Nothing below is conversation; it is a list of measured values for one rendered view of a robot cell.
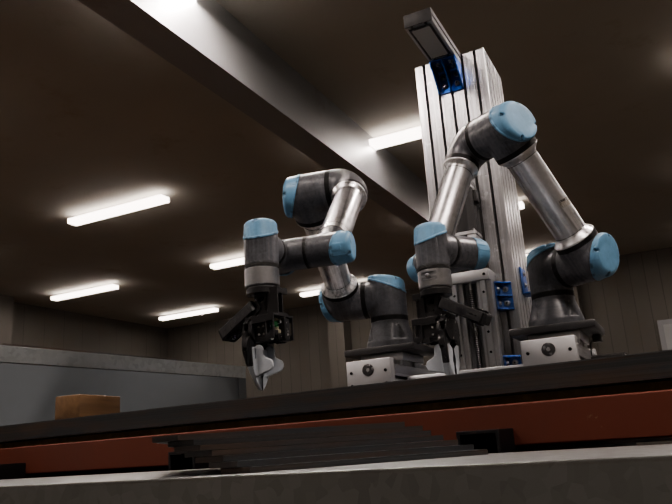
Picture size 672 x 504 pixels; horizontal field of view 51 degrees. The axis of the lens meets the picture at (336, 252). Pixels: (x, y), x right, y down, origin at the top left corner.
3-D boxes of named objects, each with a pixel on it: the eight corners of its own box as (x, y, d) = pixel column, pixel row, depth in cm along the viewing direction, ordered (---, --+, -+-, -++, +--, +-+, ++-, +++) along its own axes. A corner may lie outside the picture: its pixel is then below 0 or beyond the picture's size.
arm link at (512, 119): (586, 272, 200) (479, 112, 193) (632, 259, 187) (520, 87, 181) (568, 296, 193) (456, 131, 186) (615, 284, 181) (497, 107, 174)
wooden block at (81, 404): (79, 421, 132) (80, 393, 134) (53, 423, 134) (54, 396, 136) (120, 421, 143) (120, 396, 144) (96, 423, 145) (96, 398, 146)
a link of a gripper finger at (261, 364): (270, 387, 142) (268, 341, 145) (247, 390, 145) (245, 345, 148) (279, 388, 145) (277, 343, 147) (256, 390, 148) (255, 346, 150)
